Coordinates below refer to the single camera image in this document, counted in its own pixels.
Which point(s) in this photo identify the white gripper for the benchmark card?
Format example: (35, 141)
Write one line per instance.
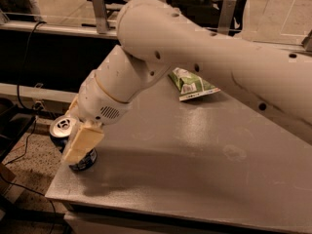
(97, 102)

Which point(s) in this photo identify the blue pepsi can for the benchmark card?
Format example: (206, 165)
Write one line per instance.
(60, 131)

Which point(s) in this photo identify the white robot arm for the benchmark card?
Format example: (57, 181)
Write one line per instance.
(154, 38)

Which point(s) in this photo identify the black tray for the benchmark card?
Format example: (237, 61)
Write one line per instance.
(14, 122)

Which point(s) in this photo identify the green chip bag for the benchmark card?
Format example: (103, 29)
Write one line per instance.
(191, 85)

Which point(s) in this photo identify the person in grey clothes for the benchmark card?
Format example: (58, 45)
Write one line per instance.
(27, 10)

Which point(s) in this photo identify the black office chair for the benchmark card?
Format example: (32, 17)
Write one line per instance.
(206, 13)

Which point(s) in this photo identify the glass barrier rail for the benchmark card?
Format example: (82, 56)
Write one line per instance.
(27, 26)

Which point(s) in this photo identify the left metal bracket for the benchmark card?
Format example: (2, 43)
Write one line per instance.
(101, 16)

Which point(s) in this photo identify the metal bracket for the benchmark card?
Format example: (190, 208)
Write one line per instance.
(226, 16)
(101, 16)

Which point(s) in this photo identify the right metal bracket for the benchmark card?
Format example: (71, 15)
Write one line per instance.
(226, 16)

